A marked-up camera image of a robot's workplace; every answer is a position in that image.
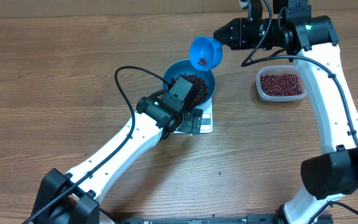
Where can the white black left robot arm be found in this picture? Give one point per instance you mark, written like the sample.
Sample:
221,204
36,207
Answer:
75,197

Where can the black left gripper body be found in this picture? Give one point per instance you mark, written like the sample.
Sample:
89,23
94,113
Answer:
190,122

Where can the clear plastic container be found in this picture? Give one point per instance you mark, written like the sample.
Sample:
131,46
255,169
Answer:
278,70

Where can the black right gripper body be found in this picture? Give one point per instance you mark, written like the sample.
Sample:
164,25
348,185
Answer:
261,32

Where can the blue metal bowl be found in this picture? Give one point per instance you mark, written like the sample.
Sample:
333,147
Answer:
184,67

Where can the red beans in bowl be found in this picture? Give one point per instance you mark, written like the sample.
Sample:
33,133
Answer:
203,92

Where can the red beans in scoop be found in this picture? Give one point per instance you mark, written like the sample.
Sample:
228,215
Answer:
202,61

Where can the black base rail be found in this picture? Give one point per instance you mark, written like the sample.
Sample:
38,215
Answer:
250,219

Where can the white kitchen scale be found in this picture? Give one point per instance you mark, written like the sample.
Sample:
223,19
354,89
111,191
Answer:
207,119

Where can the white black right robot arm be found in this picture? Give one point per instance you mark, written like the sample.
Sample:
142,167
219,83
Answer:
312,45

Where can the blue plastic measuring scoop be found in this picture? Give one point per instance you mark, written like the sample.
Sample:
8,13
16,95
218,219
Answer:
210,49

